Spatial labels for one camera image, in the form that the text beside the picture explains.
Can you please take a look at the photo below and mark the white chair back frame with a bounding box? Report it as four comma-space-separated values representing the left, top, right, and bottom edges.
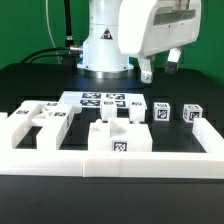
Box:
0, 101, 82, 150

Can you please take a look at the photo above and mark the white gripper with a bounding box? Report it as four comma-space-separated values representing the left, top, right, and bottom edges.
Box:
118, 0, 201, 84

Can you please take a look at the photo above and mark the white U-shaped obstacle fence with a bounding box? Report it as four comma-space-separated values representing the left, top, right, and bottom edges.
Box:
0, 115, 224, 179

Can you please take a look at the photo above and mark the white tagged nut cube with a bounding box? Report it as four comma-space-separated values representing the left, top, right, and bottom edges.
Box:
183, 104, 203, 123
153, 102, 170, 121

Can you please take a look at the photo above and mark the black cable bundle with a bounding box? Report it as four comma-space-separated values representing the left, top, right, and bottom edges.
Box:
20, 0, 84, 65

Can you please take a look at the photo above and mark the white chair seat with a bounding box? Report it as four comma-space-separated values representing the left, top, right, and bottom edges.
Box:
88, 118, 153, 152

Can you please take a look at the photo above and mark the white base tag sheet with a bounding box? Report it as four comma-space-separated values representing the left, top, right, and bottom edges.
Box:
59, 91, 147, 109

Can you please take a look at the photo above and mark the thin white cable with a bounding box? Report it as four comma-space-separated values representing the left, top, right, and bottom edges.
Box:
45, 0, 63, 65

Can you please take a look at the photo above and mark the white tagged nut cube left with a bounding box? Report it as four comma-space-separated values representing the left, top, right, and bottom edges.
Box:
153, 102, 170, 121

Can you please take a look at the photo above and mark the white tagged nut cube right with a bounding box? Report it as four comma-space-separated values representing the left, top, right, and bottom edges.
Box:
183, 104, 203, 123

